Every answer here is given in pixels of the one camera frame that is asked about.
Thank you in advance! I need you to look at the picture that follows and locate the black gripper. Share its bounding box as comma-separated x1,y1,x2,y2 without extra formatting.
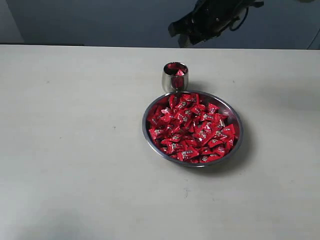
168,0,248,48

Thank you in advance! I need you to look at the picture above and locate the red candy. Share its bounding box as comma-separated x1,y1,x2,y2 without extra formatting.
148,128,165,141
177,146,199,162
181,93,200,105
174,69,185,77
220,124,236,140

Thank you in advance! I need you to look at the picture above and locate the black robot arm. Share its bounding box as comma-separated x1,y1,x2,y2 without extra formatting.
168,0,264,48

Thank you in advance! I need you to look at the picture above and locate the stainless steel cup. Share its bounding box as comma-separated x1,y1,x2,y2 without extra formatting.
161,61,189,93

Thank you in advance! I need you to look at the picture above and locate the steel bowl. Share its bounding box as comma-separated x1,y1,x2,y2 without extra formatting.
142,91,244,168

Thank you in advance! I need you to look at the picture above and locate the red wrapped candy top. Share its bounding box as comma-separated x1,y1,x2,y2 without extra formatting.
181,93,200,105

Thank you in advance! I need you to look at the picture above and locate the red wrapped candy front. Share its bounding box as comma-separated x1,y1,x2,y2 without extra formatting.
177,146,199,162

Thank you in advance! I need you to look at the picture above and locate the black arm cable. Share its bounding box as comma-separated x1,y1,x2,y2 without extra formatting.
228,6,251,32

